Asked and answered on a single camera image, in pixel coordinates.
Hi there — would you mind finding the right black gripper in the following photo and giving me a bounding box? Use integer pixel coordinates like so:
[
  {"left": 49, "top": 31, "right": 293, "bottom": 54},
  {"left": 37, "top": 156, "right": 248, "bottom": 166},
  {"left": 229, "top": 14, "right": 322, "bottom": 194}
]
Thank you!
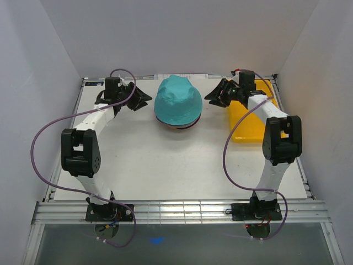
[{"left": 204, "top": 78, "right": 243, "bottom": 108}]

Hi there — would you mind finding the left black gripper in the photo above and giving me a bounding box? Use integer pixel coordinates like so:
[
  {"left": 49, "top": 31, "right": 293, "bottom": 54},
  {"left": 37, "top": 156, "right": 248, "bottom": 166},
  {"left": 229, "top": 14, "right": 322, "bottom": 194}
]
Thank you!
[{"left": 117, "top": 82, "right": 152, "bottom": 112}]

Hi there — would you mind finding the teal hat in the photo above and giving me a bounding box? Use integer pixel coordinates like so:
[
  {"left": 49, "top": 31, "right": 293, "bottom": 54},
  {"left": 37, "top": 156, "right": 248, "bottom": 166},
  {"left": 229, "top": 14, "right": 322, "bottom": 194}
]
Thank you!
[{"left": 154, "top": 75, "right": 203, "bottom": 126}]

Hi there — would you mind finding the grey cap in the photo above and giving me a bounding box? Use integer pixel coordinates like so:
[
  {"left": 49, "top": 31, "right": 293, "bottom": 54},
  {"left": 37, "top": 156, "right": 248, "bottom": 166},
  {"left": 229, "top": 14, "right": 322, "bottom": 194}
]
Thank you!
[{"left": 168, "top": 119, "right": 199, "bottom": 129}]

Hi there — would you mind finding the dark red bucket hat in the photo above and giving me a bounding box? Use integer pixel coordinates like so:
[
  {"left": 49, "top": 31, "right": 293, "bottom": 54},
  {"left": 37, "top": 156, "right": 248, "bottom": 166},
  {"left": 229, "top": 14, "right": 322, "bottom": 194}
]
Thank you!
[{"left": 156, "top": 116, "right": 201, "bottom": 130}]

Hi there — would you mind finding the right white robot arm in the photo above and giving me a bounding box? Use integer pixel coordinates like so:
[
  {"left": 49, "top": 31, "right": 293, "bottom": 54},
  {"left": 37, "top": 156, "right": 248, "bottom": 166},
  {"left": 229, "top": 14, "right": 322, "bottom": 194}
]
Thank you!
[{"left": 205, "top": 68, "right": 302, "bottom": 219}]

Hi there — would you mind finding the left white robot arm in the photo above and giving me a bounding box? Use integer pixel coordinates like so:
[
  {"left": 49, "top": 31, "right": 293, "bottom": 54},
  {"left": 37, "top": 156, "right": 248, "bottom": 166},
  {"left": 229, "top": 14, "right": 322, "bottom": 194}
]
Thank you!
[{"left": 61, "top": 77, "right": 152, "bottom": 221}]

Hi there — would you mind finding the yellow plastic tray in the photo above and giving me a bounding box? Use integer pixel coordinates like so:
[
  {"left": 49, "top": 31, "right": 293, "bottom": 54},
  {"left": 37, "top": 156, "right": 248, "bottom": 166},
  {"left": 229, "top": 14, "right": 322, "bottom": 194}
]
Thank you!
[{"left": 228, "top": 79, "right": 274, "bottom": 144}]

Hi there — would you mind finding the blue label sticker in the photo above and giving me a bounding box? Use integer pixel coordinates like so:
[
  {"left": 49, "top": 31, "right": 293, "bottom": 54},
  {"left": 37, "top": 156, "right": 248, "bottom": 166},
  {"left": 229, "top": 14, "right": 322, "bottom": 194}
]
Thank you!
[{"left": 84, "top": 81, "right": 104, "bottom": 86}]

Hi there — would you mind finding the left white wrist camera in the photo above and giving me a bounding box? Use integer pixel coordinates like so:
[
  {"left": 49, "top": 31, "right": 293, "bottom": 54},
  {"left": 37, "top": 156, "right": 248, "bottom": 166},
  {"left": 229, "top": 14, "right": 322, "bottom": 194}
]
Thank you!
[{"left": 117, "top": 75, "right": 129, "bottom": 87}]

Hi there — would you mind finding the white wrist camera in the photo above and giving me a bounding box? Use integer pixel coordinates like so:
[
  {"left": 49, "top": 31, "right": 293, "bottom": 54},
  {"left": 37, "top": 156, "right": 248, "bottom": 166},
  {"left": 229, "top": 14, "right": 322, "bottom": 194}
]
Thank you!
[
  {"left": 231, "top": 68, "right": 240, "bottom": 84},
  {"left": 117, "top": 75, "right": 129, "bottom": 87}
]

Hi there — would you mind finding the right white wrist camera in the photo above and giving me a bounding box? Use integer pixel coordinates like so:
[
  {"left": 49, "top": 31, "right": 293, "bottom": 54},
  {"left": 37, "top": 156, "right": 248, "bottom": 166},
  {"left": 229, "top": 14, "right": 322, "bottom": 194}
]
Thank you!
[{"left": 231, "top": 68, "right": 240, "bottom": 84}]

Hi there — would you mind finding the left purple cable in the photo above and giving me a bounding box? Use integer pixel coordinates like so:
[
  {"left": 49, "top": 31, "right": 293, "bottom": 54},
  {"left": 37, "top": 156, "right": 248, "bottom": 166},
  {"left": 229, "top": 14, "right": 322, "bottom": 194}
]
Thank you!
[{"left": 30, "top": 68, "right": 138, "bottom": 248}]

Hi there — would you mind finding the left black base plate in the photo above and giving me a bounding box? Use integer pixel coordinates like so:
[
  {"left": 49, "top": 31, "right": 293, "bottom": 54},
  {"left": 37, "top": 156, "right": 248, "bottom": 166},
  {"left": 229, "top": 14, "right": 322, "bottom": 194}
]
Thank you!
[{"left": 84, "top": 204, "right": 134, "bottom": 222}]

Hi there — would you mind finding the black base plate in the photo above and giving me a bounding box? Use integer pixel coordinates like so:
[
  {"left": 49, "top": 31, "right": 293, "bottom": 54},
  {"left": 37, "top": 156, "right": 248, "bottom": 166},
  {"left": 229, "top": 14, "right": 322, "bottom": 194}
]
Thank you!
[
  {"left": 225, "top": 203, "right": 282, "bottom": 221},
  {"left": 84, "top": 204, "right": 134, "bottom": 222}
]

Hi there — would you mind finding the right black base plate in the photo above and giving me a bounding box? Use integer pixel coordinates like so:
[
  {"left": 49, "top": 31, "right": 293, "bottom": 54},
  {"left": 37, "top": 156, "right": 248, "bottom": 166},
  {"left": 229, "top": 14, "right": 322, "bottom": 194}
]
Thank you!
[{"left": 225, "top": 203, "right": 282, "bottom": 221}]

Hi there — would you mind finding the aluminium front rail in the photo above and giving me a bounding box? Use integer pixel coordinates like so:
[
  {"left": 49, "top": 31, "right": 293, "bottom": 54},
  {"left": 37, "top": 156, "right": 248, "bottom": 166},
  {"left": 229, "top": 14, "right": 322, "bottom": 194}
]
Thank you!
[{"left": 32, "top": 199, "right": 331, "bottom": 225}]

